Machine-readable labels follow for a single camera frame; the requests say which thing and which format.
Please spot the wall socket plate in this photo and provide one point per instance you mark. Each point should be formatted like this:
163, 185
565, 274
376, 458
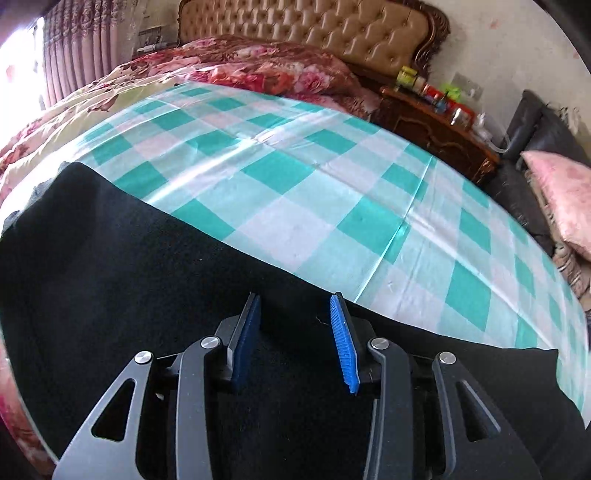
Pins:
468, 88

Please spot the dark wooden nightstand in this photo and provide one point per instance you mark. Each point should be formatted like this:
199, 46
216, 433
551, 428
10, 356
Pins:
419, 123

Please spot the pink floral pillow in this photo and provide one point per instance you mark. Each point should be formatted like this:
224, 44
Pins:
565, 184

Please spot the floral quilt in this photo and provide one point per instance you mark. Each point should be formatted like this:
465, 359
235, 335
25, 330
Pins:
184, 78

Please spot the pink curtain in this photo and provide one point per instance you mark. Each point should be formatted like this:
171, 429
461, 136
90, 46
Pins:
82, 41

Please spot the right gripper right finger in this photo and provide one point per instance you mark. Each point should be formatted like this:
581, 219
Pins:
431, 418

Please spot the window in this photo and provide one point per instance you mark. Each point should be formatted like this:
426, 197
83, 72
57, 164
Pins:
22, 78

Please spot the black leather chair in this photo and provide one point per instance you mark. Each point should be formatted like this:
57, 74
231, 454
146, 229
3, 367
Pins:
546, 148

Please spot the teal checkered cloth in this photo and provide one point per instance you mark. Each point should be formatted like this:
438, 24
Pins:
341, 203

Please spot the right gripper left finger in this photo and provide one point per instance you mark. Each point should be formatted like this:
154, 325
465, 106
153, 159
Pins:
159, 418

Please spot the black pants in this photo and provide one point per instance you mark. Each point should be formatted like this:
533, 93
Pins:
91, 275

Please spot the tufted tan headboard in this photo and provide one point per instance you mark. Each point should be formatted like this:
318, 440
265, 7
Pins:
375, 38

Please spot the plaid beige blanket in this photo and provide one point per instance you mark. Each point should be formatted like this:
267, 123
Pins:
574, 268

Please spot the items on nightstand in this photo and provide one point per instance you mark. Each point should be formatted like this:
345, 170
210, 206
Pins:
446, 102

